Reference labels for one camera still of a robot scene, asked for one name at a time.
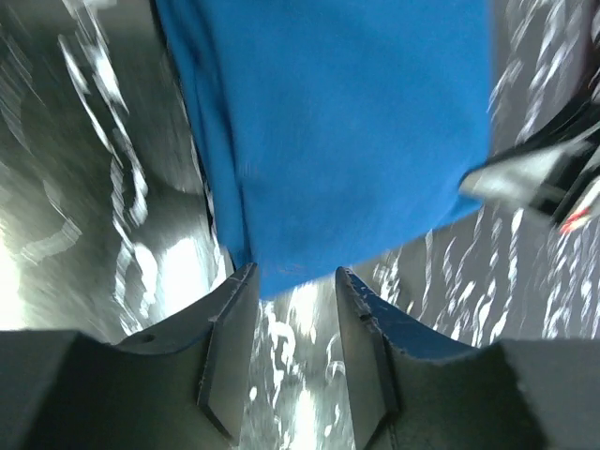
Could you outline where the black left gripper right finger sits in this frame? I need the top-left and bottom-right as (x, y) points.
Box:
(336, 268), (599, 449)

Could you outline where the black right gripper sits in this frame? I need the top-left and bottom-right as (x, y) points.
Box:
(457, 27), (600, 235)

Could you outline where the blue printed t shirt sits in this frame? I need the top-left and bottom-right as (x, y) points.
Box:
(157, 0), (492, 298)

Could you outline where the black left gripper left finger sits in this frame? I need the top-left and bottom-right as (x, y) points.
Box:
(1, 264), (260, 449)

